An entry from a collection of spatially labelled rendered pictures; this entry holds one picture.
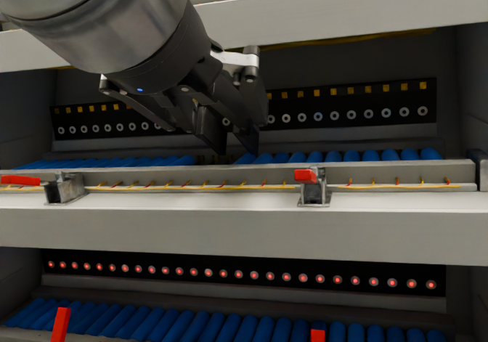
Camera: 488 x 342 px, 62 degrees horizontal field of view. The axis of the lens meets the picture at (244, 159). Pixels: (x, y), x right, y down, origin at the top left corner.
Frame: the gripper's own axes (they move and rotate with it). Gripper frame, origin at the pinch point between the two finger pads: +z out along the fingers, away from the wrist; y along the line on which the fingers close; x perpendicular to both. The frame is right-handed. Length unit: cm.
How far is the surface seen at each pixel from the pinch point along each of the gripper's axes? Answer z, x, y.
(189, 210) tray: -4.1, 9.2, 1.9
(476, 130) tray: 6.1, -1.4, -24.8
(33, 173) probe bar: -0.7, 4.3, 23.9
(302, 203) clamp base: -3.5, 8.3, -8.4
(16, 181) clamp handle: -9.7, 7.6, 16.7
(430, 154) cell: 5.2, 1.4, -20.1
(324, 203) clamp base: -3.3, 8.2, -10.3
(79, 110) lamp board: 8.1, -7.8, 26.9
